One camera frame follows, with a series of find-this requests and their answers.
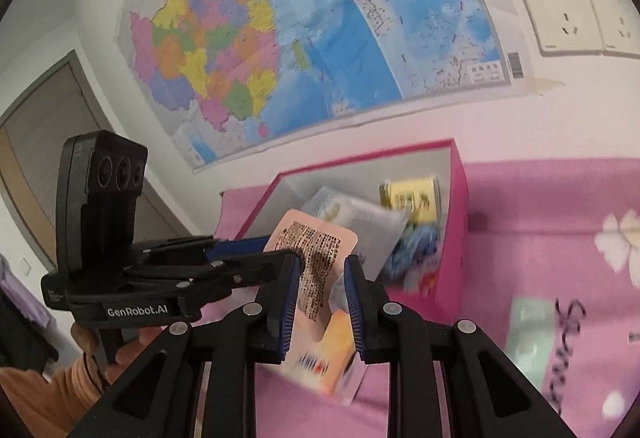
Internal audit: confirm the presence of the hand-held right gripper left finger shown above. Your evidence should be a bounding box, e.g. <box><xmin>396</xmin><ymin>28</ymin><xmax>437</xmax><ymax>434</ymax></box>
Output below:
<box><xmin>67</xmin><ymin>254</ymin><xmax>303</xmax><ymax>438</ymax></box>

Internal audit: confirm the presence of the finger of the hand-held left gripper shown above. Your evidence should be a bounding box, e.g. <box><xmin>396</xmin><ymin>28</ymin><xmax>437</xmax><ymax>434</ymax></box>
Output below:
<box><xmin>127</xmin><ymin>235</ymin><xmax>273</xmax><ymax>265</ymax></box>
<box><xmin>120</xmin><ymin>252</ymin><xmax>298</xmax><ymax>303</ymax></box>

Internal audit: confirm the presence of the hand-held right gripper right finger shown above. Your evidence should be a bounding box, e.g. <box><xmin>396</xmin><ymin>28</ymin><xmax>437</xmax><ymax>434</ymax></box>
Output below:
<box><xmin>344</xmin><ymin>254</ymin><xmax>573</xmax><ymax>438</ymax></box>

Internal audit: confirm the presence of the orange tissue pack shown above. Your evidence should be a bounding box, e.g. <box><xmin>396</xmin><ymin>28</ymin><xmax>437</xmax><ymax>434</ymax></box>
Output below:
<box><xmin>262</xmin><ymin>209</ymin><xmax>368</xmax><ymax>406</ymax></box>

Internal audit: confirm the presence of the blue checkered cloth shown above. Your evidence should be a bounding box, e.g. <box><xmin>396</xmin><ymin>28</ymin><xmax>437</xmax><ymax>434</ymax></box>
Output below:
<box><xmin>377</xmin><ymin>222</ymin><xmax>443</xmax><ymax>291</ymax></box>

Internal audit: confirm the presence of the pink storage box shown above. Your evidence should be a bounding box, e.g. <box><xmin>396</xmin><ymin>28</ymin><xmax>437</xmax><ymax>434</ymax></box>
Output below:
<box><xmin>220</xmin><ymin>138</ymin><xmax>468</xmax><ymax>323</ymax></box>

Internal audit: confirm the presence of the yellow packet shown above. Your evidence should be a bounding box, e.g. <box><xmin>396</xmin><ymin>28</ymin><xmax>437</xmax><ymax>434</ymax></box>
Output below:
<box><xmin>378</xmin><ymin>175</ymin><xmax>442</xmax><ymax>225</ymax></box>

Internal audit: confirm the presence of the person's left forearm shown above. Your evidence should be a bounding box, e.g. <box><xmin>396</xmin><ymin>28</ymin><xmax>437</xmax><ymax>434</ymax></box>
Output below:
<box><xmin>0</xmin><ymin>358</ymin><xmax>107</xmax><ymax>438</ymax></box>

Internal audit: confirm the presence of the person's left hand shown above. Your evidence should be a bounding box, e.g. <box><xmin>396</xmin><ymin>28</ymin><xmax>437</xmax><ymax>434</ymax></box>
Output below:
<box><xmin>70</xmin><ymin>320</ymin><xmax>168</xmax><ymax>386</ymax></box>

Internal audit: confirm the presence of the white plastic packet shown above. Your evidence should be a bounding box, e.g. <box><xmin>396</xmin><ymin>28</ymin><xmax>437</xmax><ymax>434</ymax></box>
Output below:
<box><xmin>300</xmin><ymin>187</ymin><xmax>412</xmax><ymax>269</ymax></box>

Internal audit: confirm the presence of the grey door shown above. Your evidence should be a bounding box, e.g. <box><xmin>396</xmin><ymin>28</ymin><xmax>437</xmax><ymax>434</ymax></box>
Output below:
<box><xmin>0</xmin><ymin>50</ymin><xmax>191</xmax><ymax>269</ymax></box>

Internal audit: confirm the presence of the purple cloth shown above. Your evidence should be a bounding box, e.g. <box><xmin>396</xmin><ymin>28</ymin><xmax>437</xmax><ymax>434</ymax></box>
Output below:
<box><xmin>0</xmin><ymin>254</ymin><xmax>53</xmax><ymax>334</ymax></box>

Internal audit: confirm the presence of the dark cloth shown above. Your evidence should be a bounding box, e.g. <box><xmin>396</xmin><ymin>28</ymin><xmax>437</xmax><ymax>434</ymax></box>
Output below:
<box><xmin>0</xmin><ymin>290</ymin><xmax>60</xmax><ymax>371</ymax></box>

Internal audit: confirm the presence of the pink floral bedsheet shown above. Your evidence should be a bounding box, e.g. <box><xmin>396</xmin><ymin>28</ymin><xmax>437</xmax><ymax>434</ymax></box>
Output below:
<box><xmin>202</xmin><ymin>158</ymin><xmax>640</xmax><ymax>438</ymax></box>

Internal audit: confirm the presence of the wall map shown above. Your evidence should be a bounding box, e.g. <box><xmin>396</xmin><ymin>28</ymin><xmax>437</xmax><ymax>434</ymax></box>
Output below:
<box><xmin>115</xmin><ymin>0</ymin><xmax>526</xmax><ymax>173</ymax></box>

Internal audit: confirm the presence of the white wall socket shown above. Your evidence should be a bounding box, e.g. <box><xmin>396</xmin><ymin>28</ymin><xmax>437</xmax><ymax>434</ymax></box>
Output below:
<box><xmin>512</xmin><ymin>0</ymin><xmax>607</xmax><ymax>56</ymax></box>
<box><xmin>580</xmin><ymin>0</ymin><xmax>640</xmax><ymax>57</ymax></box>

